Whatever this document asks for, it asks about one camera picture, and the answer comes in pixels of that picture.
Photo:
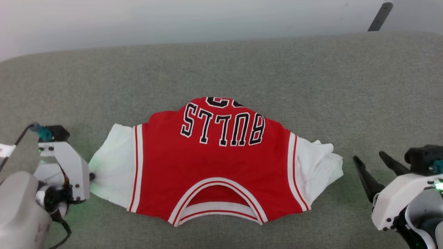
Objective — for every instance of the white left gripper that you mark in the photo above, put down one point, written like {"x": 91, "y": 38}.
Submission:
{"x": 74, "y": 173}

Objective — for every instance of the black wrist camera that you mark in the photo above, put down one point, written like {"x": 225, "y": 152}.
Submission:
{"x": 420, "y": 159}
{"x": 57, "y": 133}

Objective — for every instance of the red white Bulls jersey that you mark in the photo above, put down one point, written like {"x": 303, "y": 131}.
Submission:
{"x": 214, "y": 162}

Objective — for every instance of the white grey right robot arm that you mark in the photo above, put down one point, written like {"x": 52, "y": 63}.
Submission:
{"x": 424, "y": 218}

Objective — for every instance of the grey fabric sofa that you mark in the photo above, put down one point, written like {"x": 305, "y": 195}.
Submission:
{"x": 242, "y": 69}

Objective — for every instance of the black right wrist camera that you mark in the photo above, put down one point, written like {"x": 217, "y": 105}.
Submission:
{"x": 420, "y": 159}

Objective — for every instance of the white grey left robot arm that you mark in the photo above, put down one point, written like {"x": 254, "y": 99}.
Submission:
{"x": 17, "y": 214}

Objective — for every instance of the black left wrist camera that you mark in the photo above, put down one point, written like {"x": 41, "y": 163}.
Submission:
{"x": 57, "y": 133}

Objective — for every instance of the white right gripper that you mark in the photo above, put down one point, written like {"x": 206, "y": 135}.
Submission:
{"x": 394, "y": 204}

